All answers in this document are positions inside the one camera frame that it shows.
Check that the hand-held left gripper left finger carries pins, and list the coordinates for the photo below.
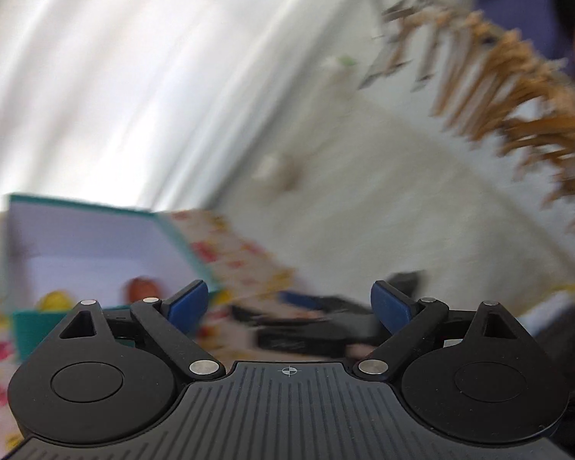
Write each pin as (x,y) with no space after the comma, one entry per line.
(188,303)

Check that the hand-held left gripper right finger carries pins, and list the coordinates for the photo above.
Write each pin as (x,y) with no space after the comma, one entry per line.
(389,304)

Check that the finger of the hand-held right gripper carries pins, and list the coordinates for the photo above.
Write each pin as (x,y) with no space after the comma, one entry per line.
(297,301)

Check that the orange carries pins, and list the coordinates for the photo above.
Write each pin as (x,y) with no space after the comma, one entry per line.
(141,290)

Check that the teal cardboard box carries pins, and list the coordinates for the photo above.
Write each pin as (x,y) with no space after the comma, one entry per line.
(86,244)

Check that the yellow fruit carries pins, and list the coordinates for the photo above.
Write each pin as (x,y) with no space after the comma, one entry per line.
(55,301)

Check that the floral tablecloth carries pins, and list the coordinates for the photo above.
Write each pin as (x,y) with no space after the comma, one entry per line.
(239,254)

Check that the white curtain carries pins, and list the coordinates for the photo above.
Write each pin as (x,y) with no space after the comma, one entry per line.
(100,81)

